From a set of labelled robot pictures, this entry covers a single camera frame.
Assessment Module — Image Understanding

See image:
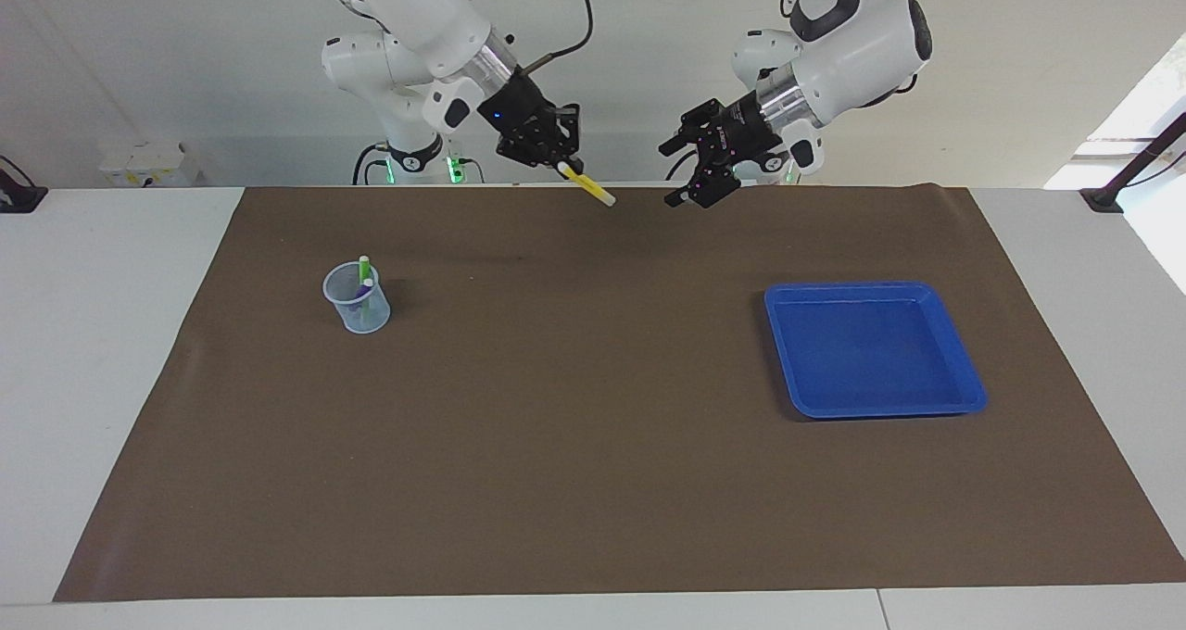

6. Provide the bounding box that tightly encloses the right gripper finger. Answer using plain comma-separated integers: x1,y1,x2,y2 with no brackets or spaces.
549,102,585,174
496,142,568,174

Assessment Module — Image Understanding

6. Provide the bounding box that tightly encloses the translucent mesh pen cup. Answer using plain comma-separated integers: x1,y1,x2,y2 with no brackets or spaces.
322,261,393,335

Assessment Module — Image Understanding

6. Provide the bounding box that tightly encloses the bright window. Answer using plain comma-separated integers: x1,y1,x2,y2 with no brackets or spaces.
1042,32,1186,192

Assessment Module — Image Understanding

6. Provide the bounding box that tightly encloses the yellow marker pen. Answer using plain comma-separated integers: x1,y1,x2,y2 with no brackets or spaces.
555,159,618,209

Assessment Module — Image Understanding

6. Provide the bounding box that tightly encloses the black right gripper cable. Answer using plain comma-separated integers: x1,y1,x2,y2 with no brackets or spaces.
512,0,595,81

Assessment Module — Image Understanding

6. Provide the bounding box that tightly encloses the white power strip box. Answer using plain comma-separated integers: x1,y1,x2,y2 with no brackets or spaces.
96,141,202,189

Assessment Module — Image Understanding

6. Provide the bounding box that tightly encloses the black pole with base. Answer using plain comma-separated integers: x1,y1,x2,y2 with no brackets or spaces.
1079,111,1186,213

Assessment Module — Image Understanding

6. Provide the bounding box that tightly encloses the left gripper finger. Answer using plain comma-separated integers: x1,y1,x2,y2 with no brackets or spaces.
663,146,744,211
658,97,725,158

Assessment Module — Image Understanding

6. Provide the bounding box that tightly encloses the brown table mat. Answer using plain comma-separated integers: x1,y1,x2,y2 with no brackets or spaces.
52,183,1186,604

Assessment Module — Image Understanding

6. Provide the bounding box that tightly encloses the blue plastic tray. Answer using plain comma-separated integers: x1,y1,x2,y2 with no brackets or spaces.
763,282,989,421

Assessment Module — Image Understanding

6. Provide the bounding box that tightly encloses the black base cable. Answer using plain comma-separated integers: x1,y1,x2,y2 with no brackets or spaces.
351,145,391,187

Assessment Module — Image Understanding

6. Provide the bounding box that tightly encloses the black table clamp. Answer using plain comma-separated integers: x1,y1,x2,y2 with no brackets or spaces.
0,155,49,215

